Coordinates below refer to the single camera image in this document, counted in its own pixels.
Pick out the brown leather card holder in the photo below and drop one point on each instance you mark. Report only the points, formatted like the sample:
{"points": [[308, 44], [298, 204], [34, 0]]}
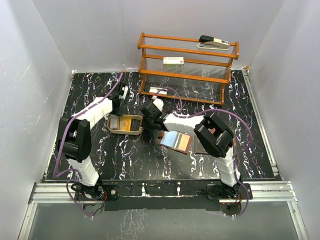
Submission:
{"points": [[168, 139]]}

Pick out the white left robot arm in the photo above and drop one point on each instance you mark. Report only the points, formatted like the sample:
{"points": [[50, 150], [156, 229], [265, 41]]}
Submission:
{"points": [[73, 140]]}

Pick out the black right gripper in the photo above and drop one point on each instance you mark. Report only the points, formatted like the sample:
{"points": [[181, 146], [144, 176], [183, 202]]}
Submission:
{"points": [[146, 124]]}

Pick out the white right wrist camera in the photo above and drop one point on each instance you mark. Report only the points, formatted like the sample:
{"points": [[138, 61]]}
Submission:
{"points": [[159, 104]]}

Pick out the white staples box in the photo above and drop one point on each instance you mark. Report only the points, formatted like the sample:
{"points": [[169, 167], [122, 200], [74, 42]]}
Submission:
{"points": [[173, 62]]}

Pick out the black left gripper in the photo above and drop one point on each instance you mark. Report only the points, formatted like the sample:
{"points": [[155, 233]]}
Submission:
{"points": [[118, 112]]}

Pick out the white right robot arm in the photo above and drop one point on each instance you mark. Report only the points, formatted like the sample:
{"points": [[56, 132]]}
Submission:
{"points": [[213, 134]]}

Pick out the dark book three days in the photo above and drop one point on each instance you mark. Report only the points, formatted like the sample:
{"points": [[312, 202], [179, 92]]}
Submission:
{"points": [[199, 148]]}

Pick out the small white box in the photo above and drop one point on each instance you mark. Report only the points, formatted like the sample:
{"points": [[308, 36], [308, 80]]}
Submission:
{"points": [[158, 90]]}

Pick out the beige oval card tray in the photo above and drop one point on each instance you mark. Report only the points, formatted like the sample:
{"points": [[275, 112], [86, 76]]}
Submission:
{"points": [[126, 133]]}

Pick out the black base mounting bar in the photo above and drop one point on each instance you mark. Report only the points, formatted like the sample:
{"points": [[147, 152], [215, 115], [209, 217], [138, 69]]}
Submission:
{"points": [[208, 194]]}

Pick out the orange wooden shelf rack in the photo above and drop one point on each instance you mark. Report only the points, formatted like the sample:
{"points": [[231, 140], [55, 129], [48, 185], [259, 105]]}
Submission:
{"points": [[204, 77]]}

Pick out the black and beige stapler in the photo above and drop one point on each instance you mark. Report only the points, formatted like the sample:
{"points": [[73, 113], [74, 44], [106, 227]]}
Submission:
{"points": [[212, 43]]}

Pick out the gold credit card black stripe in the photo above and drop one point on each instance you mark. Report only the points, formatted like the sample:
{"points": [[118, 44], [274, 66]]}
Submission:
{"points": [[183, 142]]}

